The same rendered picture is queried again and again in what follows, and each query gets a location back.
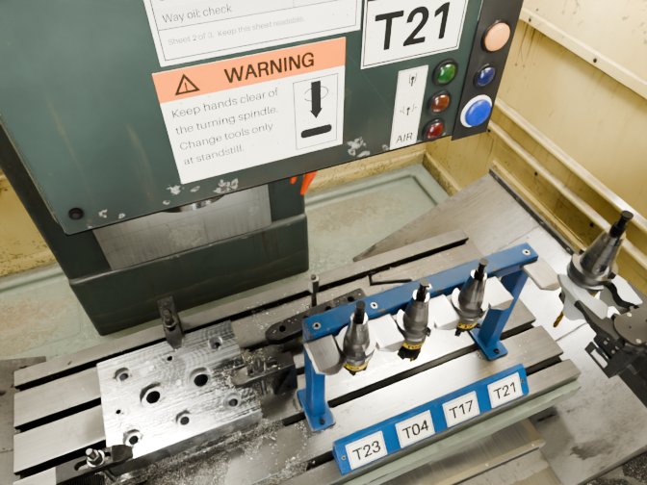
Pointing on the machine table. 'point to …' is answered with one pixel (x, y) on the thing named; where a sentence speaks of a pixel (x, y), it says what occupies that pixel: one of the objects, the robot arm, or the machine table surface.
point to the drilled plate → (205, 407)
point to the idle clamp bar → (304, 318)
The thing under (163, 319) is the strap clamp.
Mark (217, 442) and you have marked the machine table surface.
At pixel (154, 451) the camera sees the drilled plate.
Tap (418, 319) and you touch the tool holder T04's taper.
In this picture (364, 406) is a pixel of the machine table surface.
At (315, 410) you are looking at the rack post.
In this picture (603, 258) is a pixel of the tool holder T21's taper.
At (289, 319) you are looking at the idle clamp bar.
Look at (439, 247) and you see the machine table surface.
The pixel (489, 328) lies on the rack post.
